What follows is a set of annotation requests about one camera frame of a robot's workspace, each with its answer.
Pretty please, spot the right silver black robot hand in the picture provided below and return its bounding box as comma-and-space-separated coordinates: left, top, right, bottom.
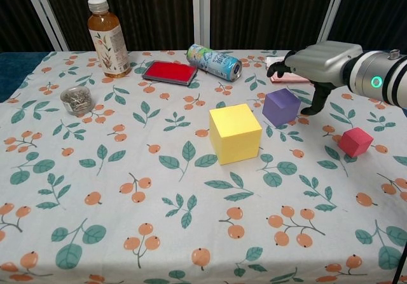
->
266, 41, 363, 117

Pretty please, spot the purple cube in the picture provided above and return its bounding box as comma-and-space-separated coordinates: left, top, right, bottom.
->
262, 88, 302, 128

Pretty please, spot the small red foam cube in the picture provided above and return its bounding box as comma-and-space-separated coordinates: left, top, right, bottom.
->
337, 127, 374, 158

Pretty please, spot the large yellow foam cube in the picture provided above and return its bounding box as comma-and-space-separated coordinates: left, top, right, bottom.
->
209, 103, 263, 166

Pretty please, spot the pink wet wipes pack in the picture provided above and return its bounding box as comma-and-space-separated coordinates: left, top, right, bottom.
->
265, 55, 314, 84

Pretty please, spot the dark ribbed partition panel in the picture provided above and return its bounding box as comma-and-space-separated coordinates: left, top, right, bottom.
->
324, 0, 407, 58
0, 0, 55, 53
38, 0, 195, 51
209, 0, 338, 51

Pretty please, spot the blue green drink can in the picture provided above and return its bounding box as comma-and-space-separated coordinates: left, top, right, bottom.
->
186, 43, 243, 82

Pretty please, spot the red ink pad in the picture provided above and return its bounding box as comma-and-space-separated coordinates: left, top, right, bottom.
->
141, 60, 198, 86

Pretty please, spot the amber tea bottle white cap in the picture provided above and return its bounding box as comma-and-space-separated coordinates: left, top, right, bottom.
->
87, 0, 133, 79

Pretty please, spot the floral fruit print tablecloth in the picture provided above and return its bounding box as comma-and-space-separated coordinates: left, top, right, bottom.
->
0, 50, 407, 284

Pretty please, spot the clear jar of metal pins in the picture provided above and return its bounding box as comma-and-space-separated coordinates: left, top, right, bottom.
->
60, 85, 93, 117

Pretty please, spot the white partition frame post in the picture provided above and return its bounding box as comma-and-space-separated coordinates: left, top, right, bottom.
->
316, 0, 350, 48
191, 0, 211, 50
18, 0, 69, 51

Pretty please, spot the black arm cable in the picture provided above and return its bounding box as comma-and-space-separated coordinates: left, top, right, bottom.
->
390, 264, 402, 284

